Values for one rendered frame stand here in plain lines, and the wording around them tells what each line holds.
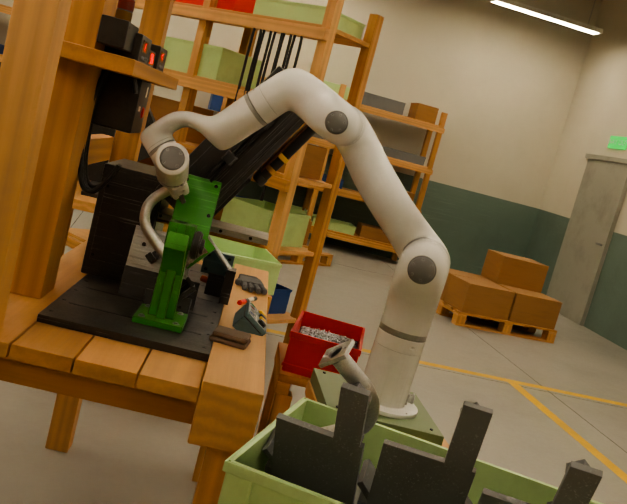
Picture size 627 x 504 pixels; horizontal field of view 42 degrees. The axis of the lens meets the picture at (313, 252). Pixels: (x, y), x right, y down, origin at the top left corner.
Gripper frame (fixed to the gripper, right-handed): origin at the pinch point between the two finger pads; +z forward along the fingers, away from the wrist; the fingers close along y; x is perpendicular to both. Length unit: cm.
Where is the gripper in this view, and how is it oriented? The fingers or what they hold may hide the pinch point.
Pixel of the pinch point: (172, 187)
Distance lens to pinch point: 233.9
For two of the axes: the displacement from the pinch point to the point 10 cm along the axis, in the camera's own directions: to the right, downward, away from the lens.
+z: -1.7, 1.5, 9.7
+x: -8.5, 4.8, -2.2
